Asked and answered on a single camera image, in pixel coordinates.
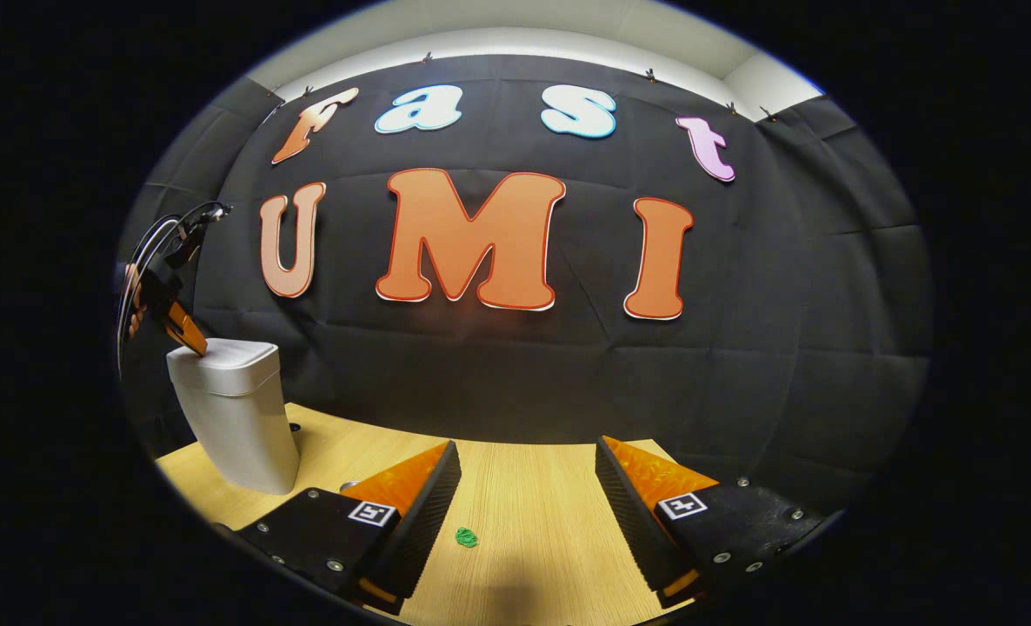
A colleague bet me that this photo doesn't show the white desktop garbage bin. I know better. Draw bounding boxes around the white desktop garbage bin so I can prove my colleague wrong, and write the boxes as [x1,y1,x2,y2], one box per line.
[166,337,301,496]

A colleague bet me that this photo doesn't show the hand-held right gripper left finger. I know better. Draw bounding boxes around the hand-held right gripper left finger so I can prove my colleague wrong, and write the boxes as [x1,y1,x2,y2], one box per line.
[239,439,463,616]

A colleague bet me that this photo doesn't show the black backdrop cloth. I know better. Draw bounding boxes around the black backdrop cloth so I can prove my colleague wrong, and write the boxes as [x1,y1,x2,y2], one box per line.
[116,54,934,514]

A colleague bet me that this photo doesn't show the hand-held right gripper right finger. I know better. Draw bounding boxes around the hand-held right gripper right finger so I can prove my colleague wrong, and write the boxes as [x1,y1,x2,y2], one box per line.
[595,436,838,609]

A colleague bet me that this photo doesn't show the wooden desktop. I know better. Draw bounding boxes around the wooden desktop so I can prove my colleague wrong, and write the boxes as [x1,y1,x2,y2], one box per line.
[155,402,699,626]

